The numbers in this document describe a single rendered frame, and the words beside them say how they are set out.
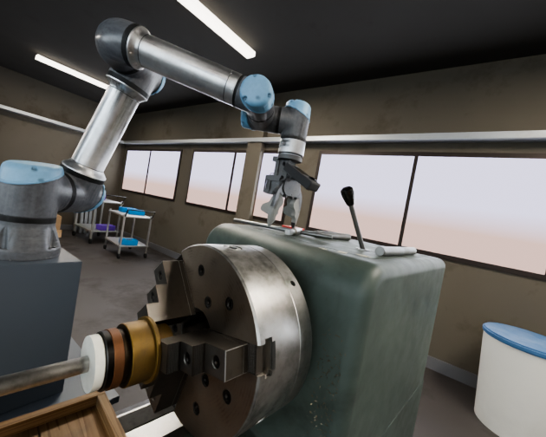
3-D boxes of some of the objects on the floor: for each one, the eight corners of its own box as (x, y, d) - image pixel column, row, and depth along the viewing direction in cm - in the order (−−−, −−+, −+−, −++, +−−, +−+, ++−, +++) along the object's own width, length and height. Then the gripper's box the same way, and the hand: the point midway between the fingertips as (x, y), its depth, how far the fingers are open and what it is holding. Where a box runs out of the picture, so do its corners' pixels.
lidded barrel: (559, 433, 205) (578, 346, 203) (575, 482, 162) (599, 372, 160) (469, 390, 242) (484, 316, 240) (462, 421, 199) (481, 331, 197)
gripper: (293, 163, 87) (282, 225, 88) (258, 149, 75) (245, 222, 76) (315, 163, 81) (303, 231, 82) (281, 148, 69) (267, 227, 70)
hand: (283, 225), depth 77 cm, fingers open, 10 cm apart
